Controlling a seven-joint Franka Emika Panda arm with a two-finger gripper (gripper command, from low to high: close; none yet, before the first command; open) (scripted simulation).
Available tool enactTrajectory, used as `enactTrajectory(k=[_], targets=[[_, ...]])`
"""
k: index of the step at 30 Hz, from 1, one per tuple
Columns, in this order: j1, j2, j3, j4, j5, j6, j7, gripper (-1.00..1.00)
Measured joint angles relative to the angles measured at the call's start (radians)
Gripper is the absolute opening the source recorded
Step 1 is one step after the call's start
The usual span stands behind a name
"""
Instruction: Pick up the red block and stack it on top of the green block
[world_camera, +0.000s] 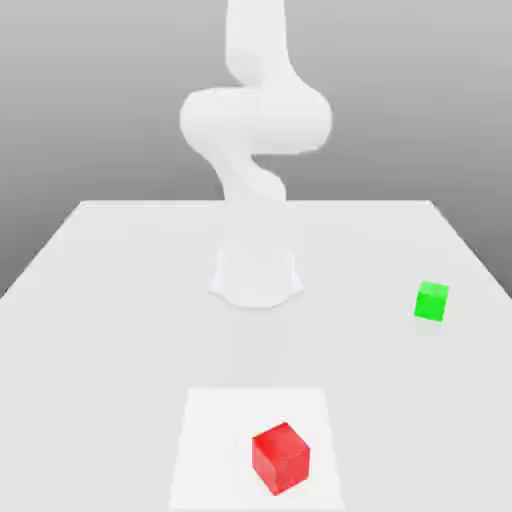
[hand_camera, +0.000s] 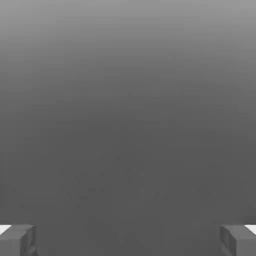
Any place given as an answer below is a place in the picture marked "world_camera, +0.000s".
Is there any small green cube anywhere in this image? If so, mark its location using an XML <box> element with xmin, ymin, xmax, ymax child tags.
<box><xmin>413</xmin><ymin>280</ymin><xmax>451</xmax><ymax>323</ymax></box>

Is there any small red cube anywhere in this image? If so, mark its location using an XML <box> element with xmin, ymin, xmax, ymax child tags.
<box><xmin>251</xmin><ymin>421</ymin><xmax>312</xmax><ymax>497</ymax></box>

